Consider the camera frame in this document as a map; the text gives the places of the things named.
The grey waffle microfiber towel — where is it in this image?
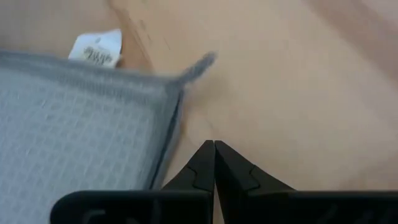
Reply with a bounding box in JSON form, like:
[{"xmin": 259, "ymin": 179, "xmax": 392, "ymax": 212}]
[{"xmin": 0, "ymin": 29, "xmax": 218, "ymax": 224}]

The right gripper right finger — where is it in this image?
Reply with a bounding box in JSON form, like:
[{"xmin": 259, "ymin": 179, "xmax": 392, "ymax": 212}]
[{"xmin": 214, "ymin": 139, "xmax": 295, "ymax": 224}]

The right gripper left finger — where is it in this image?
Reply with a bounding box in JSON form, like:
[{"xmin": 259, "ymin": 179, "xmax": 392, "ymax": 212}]
[{"xmin": 161, "ymin": 139, "xmax": 216, "ymax": 192}]

